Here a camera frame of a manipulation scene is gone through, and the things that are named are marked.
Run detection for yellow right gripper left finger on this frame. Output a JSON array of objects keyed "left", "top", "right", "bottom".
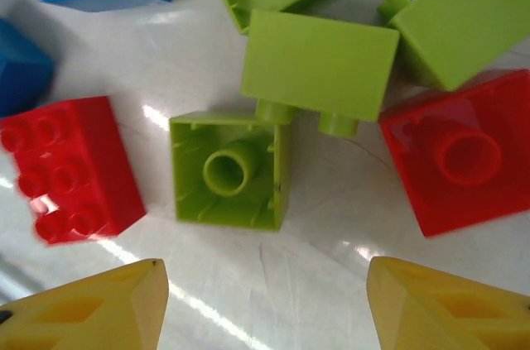
[{"left": 0, "top": 257, "right": 171, "bottom": 350}]

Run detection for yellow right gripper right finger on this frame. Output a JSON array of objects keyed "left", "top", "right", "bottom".
[{"left": 366, "top": 255, "right": 530, "bottom": 350}]

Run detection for large red lego brick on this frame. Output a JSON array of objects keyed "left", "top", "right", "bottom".
[{"left": 0, "top": 95, "right": 148, "bottom": 248}]

